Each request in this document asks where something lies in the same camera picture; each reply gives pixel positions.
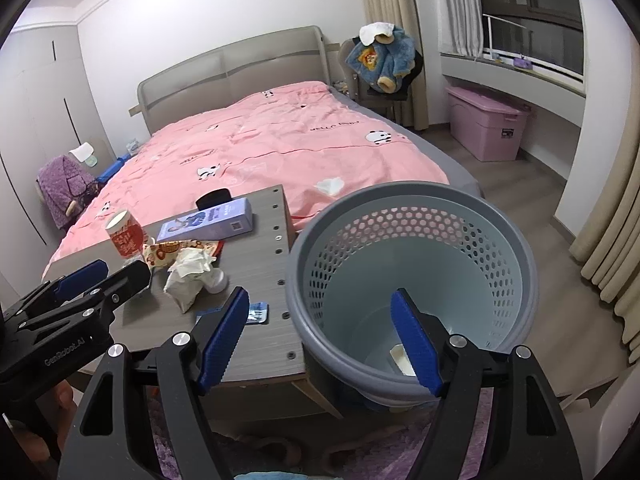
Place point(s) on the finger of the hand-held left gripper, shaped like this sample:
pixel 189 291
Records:
pixel 82 277
pixel 127 280

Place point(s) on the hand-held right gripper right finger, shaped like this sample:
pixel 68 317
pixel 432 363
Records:
pixel 415 340

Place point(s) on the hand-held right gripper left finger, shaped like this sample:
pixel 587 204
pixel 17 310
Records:
pixel 225 340

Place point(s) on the small blue packet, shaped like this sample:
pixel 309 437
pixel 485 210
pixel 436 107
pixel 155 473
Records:
pixel 257 312

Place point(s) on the red and yellow snack wrapper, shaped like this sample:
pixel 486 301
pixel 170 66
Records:
pixel 165 252

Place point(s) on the red and white paper cup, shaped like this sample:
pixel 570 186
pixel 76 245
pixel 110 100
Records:
pixel 122 232

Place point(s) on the white tissue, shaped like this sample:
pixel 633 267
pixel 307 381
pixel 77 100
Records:
pixel 187 275

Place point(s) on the grey perforated plastic basket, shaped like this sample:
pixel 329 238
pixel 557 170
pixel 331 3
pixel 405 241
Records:
pixel 450 240

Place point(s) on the person's left hand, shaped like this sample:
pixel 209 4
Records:
pixel 65 392

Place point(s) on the white paper scrap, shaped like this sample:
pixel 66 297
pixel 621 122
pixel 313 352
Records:
pixel 400 357

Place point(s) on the purple fluffy robe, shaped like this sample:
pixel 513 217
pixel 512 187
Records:
pixel 62 185

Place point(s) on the purple cartoon print box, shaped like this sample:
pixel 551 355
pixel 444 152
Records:
pixel 210 222

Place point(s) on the purple shaggy rug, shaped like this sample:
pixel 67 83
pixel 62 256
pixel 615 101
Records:
pixel 475 425

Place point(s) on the blue plastic item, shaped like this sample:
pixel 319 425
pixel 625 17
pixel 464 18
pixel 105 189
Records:
pixel 107 171

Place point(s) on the pink plush slipper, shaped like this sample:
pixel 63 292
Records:
pixel 270 449

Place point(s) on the black elastic band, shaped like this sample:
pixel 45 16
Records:
pixel 214 197

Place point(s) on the white cloth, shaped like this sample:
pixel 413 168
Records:
pixel 82 151

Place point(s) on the small light blue pack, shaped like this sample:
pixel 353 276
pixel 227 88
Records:
pixel 133 146

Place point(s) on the white plastic chair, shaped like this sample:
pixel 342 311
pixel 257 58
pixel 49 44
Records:
pixel 600 410

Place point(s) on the grey wardrobe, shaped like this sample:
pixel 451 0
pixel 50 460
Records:
pixel 35 85

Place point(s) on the pink printed blanket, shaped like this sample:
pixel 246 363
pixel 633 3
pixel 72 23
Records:
pixel 275 145

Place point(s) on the pink storage box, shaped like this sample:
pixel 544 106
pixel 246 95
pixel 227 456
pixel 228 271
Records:
pixel 482 117

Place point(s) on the grey upholstered bed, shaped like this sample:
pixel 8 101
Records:
pixel 225 65

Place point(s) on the grey window ledge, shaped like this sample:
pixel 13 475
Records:
pixel 500 77

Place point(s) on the blue fluffy jacket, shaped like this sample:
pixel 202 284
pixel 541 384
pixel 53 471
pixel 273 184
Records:
pixel 385 60

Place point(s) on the small purple item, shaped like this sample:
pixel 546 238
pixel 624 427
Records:
pixel 523 62

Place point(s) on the white towel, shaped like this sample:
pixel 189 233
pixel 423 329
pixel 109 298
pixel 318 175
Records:
pixel 375 31

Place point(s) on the white drying rack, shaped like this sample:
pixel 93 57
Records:
pixel 500 22

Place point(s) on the white sheer curtain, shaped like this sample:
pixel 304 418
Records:
pixel 460 5

